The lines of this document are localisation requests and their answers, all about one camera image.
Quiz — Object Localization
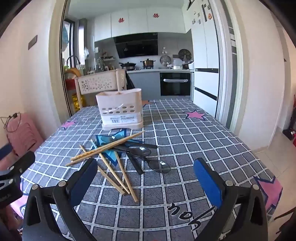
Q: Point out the dark kitchen faucet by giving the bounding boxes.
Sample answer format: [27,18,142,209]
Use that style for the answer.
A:
[67,56,81,70]

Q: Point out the black sectioned round pan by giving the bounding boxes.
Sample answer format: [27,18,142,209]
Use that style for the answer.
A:
[178,49,193,62]

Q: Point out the blue white hanging bag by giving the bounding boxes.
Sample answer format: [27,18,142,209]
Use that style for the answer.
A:
[62,24,69,50]

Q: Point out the black built-in oven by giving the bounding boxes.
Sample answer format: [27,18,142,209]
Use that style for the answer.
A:
[159,72,192,96]

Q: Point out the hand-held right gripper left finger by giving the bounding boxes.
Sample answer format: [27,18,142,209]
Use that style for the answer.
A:
[22,158,98,241]

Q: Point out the spice rack with bottles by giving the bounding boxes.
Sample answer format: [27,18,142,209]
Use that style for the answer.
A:
[96,56,116,71]

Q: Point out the dark translucent spoon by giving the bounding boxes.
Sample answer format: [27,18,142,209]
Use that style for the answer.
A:
[113,146,152,160]
[148,159,171,174]

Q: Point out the white upper kitchen cabinets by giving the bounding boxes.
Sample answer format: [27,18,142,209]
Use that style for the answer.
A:
[94,8,186,42]

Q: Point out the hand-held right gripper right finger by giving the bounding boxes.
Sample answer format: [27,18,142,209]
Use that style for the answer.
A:
[193,158,269,241]

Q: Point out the yellow cooking oil bottle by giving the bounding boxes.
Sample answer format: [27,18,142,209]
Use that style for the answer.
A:
[71,93,86,109]

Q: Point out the white refrigerator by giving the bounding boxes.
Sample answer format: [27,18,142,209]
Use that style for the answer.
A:
[185,0,220,114]

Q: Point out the grey wall switch panel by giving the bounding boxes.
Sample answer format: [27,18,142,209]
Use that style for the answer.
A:
[28,35,38,50]

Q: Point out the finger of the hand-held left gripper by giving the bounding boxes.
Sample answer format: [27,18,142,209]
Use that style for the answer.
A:
[0,152,36,186]

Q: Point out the black range hood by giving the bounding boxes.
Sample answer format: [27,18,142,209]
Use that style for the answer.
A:
[114,32,158,59]

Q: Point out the grey checked star tablecloth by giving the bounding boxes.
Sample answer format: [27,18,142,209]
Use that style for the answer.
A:
[20,98,284,241]

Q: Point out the metal cooking pot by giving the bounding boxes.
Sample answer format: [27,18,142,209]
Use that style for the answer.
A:
[140,58,155,69]

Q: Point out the pink plastic chair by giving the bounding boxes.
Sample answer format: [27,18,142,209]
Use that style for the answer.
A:
[0,113,44,163]

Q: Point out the grey kitchen counter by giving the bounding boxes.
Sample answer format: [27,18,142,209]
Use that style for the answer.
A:
[126,68,195,100]

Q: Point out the black wok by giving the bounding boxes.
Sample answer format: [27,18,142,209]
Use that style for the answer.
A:
[119,61,137,70]

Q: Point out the white plastic utensil holder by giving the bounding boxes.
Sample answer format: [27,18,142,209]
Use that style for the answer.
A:
[96,88,144,131]

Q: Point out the group of fridge magnets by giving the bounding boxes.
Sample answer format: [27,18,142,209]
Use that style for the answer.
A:
[191,3,213,25]

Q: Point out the beige plastic basket trolley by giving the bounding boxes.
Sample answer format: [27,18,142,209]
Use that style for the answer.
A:
[74,68,127,109]

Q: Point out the black plastic bag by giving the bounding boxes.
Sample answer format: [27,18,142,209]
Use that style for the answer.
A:
[126,72,139,91]

